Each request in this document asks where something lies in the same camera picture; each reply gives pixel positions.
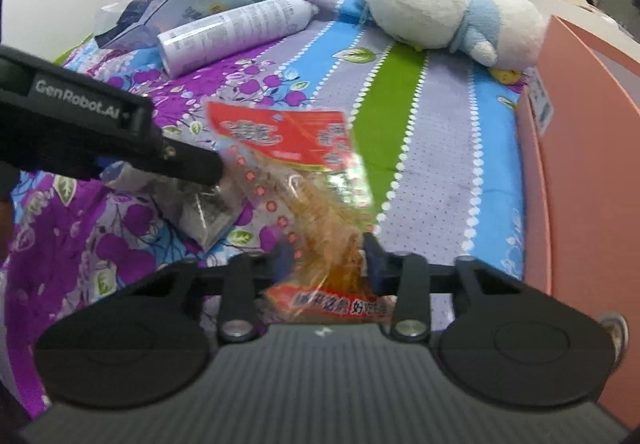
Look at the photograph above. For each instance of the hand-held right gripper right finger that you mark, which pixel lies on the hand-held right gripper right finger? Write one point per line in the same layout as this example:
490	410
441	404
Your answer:
375	261

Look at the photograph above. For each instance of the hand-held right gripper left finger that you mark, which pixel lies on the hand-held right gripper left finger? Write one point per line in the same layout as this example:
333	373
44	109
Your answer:
285	261

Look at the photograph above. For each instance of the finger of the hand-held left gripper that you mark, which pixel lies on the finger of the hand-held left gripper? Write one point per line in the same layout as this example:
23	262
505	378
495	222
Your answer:
195	164

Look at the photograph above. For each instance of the orange and clear snack packet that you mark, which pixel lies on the orange and clear snack packet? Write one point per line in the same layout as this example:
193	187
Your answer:
205	214

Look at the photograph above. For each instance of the red and orange snack packet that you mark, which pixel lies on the red and orange snack packet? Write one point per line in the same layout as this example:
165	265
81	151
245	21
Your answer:
280	134

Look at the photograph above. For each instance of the pink cardboard box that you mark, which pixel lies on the pink cardboard box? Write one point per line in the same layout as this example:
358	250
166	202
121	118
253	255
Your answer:
590	174

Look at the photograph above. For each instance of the purple floral bed sheet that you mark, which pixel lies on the purple floral bed sheet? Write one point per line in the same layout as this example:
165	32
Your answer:
440	149

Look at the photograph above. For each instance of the white spray can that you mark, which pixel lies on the white spray can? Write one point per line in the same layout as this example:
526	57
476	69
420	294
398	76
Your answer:
235	32

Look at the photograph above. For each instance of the white and blue plush toy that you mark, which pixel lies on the white and blue plush toy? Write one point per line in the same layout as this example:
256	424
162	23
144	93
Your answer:
425	9

